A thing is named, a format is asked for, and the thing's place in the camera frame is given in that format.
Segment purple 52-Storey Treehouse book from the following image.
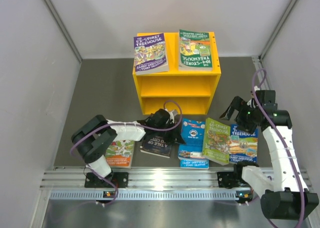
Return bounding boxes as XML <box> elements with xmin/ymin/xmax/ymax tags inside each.
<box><xmin>133</xmin><ymin>33</ymin><xmax>169</xmax><ymax>75</ymax></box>

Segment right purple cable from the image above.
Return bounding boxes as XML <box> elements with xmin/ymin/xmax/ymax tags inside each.
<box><xmin>217</xmin><ymin>68</ymin><xmax>307</xmax><ymax>228</ymax></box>

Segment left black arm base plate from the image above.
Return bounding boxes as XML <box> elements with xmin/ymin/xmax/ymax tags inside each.
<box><xmin>84</xmin><ymin>172</ymin><xmax>129</xmax><ymax>188</ymax></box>

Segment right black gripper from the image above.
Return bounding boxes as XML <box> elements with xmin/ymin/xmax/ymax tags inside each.
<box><xmin>219</xmin><ymin>96</ymin><xmax>261</xmax><ymax>134</ymax></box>

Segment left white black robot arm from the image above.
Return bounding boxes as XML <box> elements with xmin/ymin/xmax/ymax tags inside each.
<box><xmin>70</xmin><ymin>109</ymin><xmax>185</xmax><ymax>187</ymax></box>

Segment purple cable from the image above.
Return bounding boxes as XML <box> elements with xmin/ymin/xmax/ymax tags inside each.
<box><xmin>69</xmin><ymin>100</ymin><xmax>183</xmax><ymax>209</ymax></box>
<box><xmin>217</xmin><ymin>68</ymin><xmax>307</xmax><ymax>228</ymax></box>

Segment slotted grey cable duct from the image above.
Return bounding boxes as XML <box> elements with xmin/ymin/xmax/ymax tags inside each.
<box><xmin>49</xmin><ymin>190</ymin><xmax>250</xmax><ymax>201</ymax></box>

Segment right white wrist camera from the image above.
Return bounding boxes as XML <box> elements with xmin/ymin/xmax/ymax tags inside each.
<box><xmin>247</xmin><ymin>86</ymin><xmax>260</xmax><ymax>108</ymax></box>

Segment blue back-cover book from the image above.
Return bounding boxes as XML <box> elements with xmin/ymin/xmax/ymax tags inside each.
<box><xmin>177</xmin><ymin>118</ymin><xmax>205</xmax><ymax>160</ymax></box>

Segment aluminium mounting rail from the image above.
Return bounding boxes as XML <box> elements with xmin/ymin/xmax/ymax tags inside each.
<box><xmin>39</xmin><ymin>166</ymin><xmax>313</xmax><ymax>189</ymax></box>

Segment lime 65-Storey Treehouse book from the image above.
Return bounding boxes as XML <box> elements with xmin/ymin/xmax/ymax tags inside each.
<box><xmin>202</xmin><ymin>118</ymin><xmax>231</xmax><ymax>166</ymax></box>

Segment dark Tale of Two Cities book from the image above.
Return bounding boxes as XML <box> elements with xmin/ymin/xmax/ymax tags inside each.
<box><xmin>140</xmin><ymin>136</ymin><xmax>173</xmax><ymax>158</ymax></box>

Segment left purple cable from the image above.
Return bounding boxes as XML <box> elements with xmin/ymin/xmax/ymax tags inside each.
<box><xmin>69</xmin><ymin>100</ymin><xmax>183</xmax><ymax>209</ymax></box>

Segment green 104-Storey Treehouse book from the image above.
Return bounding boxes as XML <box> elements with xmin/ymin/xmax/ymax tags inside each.
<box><xmin>178</xmin><ymin>29</ymin><xmax>213</xmax><ymax>71</ymax></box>

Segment yellow wooden shelf box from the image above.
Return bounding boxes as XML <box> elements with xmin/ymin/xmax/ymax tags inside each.
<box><xmin>132</xmin><ymin>31</ymin><xmax>221</xmax><ymax>115</ymax></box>

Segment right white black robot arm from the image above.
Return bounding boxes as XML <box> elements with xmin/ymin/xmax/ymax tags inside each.
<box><xmin>221</xmin><ymin>89</ymin><xmax>319</xmax><ymax>222</ymax></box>

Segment light blue 26-Storey Treehouse book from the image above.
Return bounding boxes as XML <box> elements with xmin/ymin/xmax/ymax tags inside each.
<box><xmin>180</xmin><ymin>160</ymin><xmax>209</xmax><ymax>170</ymax></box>

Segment orange 78-Storey Treehouse book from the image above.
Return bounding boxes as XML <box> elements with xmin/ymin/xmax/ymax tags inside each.
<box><xmin>105</xmin><ymin>140</ymin><xmax>135</xmax><ymax>169</ymax></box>

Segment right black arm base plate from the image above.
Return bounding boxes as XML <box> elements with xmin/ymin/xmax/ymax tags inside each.
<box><xmin>217</xmin><ymin>172</ymin><xmax>240</xmax><ymax>189</ymax></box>

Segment blue 91-Storey Treehouse book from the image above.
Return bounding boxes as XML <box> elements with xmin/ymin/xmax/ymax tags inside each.
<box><xmin>229</xmin><ymin>124</ymin><xmax>258</xmax><ymax>164</ymax></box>

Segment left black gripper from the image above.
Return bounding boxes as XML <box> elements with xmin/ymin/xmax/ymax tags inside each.
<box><xmin>155</xmin><ymin>121</ymin><xmax>185</xmax><ymax>146</ymax></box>

